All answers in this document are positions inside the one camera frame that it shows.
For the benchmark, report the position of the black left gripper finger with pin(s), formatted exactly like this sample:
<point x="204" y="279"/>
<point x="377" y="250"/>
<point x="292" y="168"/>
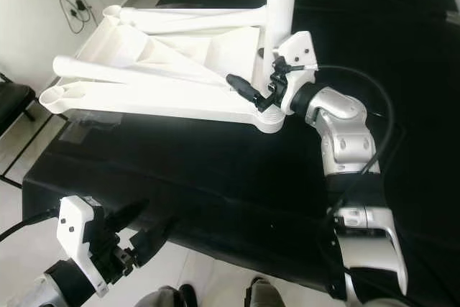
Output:
<point x="129" y="218"/>
<point x="157" y="240"/>

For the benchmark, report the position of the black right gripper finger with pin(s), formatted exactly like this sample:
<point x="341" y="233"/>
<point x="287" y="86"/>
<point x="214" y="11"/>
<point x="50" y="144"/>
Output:
<point x="244" y="88"/>
<point x="261" y="52"/>

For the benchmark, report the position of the white plastic table leg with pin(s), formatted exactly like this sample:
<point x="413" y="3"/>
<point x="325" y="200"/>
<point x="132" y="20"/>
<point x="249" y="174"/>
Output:
<point x="208" y="26"/>
<point x="187" y="14"/>
<point x="115" y="71"/>
<point x="280" y="5"/>

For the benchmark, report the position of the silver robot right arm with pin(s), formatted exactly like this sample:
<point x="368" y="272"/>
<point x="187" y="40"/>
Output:
<point x="338" y="127"/>

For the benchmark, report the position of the grey robot left leg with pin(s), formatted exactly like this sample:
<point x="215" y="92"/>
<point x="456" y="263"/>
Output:
<point x="169" y="298"/>

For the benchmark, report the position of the grey robot leg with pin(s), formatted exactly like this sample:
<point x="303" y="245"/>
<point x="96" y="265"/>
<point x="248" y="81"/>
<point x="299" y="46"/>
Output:
<point x="169" y="298"/>
<point x="262" y="294"/>

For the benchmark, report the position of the white plastic table top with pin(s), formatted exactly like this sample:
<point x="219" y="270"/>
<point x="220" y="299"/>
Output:
<point x="172" y="106"/>

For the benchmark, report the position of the black tablecloth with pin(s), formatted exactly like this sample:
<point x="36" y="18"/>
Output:
<point x="223" y="177"/>

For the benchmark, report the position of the clear tape patch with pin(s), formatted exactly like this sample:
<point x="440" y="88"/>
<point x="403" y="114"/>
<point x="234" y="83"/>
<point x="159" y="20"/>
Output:
<point x="86" y="124"/>

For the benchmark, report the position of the grey robot right leg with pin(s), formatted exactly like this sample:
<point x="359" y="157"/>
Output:
<point x="262" y="294"/>

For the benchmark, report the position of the black folding chair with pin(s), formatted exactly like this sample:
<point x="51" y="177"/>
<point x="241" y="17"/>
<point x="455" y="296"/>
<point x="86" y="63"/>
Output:
<point x="14" y="102"/>

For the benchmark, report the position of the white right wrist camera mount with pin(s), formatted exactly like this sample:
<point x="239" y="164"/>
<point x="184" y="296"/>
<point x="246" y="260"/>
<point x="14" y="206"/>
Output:
<point x="298" y="52"/>

